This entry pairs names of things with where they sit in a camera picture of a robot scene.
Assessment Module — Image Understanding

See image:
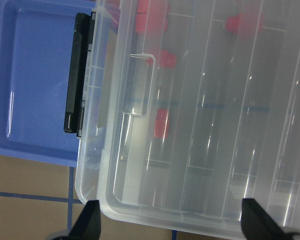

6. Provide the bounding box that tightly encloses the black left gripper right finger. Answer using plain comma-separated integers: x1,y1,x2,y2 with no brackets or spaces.
240,198,299,240

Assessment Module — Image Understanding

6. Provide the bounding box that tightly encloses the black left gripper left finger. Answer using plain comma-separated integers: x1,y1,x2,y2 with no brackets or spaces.
68,200,101,240

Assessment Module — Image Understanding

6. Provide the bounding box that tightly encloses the red block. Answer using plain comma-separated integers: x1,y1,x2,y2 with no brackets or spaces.
153,108,170,139
134,0,170,35
145,49,177,69
224,13,264,38

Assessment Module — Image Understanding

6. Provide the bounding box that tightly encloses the clear plastic box lid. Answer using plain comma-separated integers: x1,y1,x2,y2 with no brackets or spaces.
97,0,300,226

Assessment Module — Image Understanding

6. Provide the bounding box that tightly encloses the clear plastic storage box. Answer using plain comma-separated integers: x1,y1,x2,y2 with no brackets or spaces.
74,0,300,240

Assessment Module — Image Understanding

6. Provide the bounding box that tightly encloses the blue plastic tray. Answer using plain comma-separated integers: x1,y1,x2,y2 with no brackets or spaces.
0,0,96,167

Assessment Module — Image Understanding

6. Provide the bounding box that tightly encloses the black box latch handle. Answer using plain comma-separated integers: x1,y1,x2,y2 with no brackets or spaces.
63,12,95,138

